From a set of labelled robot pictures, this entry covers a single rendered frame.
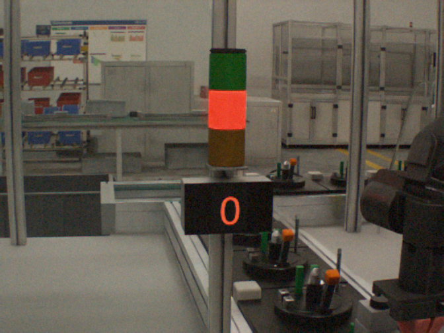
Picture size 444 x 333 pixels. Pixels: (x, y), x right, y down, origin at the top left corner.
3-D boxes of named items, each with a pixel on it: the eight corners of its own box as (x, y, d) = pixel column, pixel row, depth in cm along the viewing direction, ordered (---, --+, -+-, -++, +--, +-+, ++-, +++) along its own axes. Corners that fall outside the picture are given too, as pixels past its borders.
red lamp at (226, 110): (249, 129, 80) (250, 92, 79) (211, 129, 79) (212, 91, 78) (240, 125, 85) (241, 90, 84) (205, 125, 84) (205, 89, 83)
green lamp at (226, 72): (250, 90, 79) (250, 53, 78) (212, 90, 78) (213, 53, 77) (241, 89, 84) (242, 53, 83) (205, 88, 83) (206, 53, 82)
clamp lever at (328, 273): (332, 310, 98) (341, 276, 94) (320, 310, 98) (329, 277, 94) (325, 295, 101) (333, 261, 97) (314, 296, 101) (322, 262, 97)
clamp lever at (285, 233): (288, 263, 122) (294, 234, 118) (279, 264, 122) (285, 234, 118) (284, 252, 125) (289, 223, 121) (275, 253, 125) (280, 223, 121)
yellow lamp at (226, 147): (248, 166, 81) (249, 129, 80) (211, 167, 80) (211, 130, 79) (240, 160, 85) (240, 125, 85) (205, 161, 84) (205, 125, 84)
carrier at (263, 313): (402, 341, 96) (410, 271, 93) (264, 358, 91) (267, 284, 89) (348, 291, 119) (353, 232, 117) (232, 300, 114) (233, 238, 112)
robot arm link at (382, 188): (435, 131, 62) (484, 154, 65) (372, 120, 72) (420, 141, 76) (401, 238, 62) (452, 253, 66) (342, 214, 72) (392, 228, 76)
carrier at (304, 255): (347, 291, 119) (352, 231, 117) (231, 300, 115) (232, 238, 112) (308, 254, 143) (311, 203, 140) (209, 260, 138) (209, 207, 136)
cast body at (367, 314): (400, 353, 76) (406, 305, 75) (370, 357, 75) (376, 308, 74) (374, 328, 84) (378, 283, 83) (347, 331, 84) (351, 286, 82)
